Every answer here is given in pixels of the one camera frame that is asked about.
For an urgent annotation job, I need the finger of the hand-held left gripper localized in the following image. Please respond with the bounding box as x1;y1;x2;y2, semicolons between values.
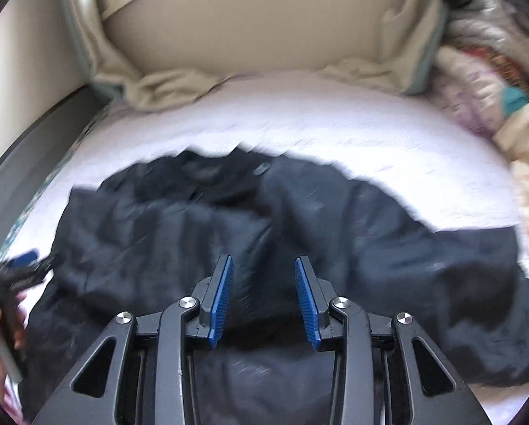
5;249;67;290

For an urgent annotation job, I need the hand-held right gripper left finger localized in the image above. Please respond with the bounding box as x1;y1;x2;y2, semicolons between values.
28;254;235;425

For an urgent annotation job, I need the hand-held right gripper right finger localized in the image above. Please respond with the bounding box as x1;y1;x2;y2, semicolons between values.
294;257;496;425

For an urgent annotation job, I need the dark navy garment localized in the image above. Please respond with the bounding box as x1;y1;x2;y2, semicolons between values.
19;146;529;425

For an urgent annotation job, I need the pile of folded clothes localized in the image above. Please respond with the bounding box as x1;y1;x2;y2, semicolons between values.
428;0;529;260

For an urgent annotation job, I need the bed with white bedspread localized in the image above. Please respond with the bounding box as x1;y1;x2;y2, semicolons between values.
0;71;529;425

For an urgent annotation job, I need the beige curtain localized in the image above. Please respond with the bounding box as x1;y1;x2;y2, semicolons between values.
61;0;230;113
322;0;452;96

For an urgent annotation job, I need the beige headboard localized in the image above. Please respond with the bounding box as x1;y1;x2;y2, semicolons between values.
100;0;424;86

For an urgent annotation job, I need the dark bed frame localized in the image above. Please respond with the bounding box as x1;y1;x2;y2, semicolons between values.
0;87;111;189

